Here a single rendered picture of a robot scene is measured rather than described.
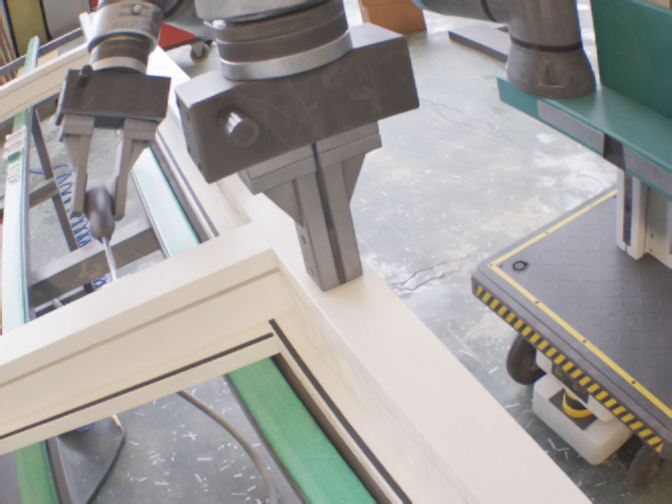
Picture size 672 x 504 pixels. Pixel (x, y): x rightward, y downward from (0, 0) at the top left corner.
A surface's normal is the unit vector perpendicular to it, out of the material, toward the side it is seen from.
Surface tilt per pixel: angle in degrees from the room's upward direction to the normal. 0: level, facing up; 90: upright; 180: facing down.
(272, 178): 90
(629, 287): 0
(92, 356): 90
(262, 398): 0
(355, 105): 90
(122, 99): 58
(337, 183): 90
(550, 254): 0
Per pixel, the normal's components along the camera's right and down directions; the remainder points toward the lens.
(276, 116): 0.42, 0.45
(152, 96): 0.51, -0.18
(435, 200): -0.18, -0.81
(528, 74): -0.74, 0.18
